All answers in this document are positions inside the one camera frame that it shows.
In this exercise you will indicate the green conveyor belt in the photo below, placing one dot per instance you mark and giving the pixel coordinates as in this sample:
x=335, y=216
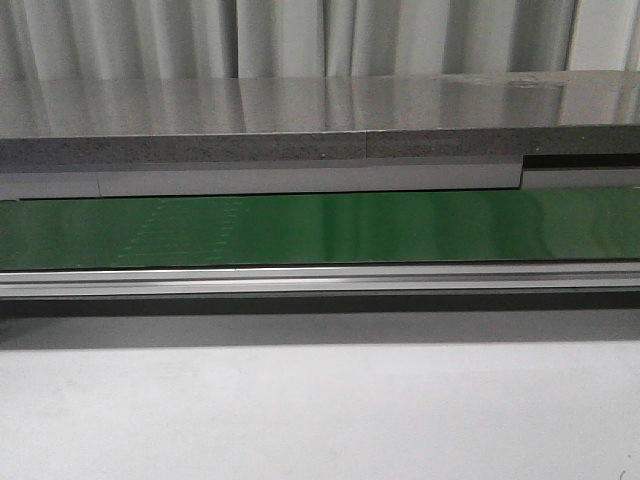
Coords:
x=394, y=227

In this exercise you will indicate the grey stone counter slab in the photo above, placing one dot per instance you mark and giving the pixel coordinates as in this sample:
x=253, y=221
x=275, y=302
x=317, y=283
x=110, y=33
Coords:
x=93, y=125

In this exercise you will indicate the grey conveyor back panel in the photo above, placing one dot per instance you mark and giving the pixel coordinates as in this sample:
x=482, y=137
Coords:
x=309, y=176

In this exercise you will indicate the white pleated curtain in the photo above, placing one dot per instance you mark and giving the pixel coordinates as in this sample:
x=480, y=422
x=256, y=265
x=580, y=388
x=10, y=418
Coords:
x=50, y=40

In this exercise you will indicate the aluminium conveyor front rail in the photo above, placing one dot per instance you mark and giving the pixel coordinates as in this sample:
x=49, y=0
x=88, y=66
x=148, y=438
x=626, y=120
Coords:
x=320, y=279

